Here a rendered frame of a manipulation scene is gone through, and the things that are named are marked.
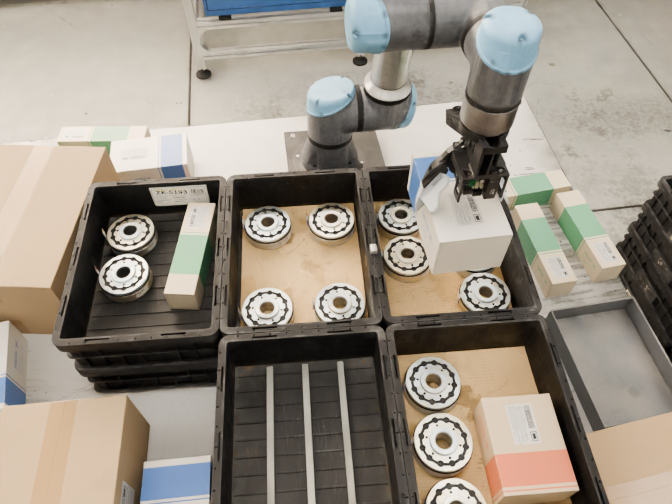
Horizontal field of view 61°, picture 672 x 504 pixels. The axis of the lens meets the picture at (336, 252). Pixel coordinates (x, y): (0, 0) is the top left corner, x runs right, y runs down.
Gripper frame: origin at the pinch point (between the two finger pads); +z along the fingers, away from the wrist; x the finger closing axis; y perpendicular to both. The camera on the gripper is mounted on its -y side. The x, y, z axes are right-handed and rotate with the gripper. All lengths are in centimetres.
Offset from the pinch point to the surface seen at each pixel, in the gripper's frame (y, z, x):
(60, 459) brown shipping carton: 27, 25, -72
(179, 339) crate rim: 10, 18, -51
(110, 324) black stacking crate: -1, 28, -67
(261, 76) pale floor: -190, 112, -34
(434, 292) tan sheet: 1.0, 27.7, -0.2
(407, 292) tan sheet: 0.3, 27.7, -5.8
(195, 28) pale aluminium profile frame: -194, 84, -63
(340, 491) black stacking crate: 38, 28, -25
